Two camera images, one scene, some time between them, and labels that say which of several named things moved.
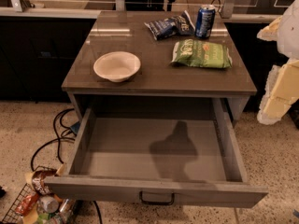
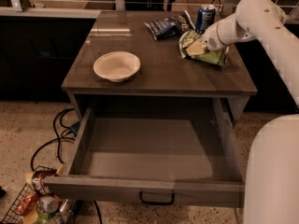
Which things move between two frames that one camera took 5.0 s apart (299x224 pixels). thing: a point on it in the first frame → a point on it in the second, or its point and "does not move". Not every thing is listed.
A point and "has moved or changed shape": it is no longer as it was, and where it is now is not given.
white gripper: (290, 32) → (210, 40)
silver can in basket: (49, 203) does not move
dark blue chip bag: (181, 24) does not move
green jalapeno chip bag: (201, 54) has moved or changed shape
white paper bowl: (117, 66) does not move
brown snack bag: (38, 181) does not move
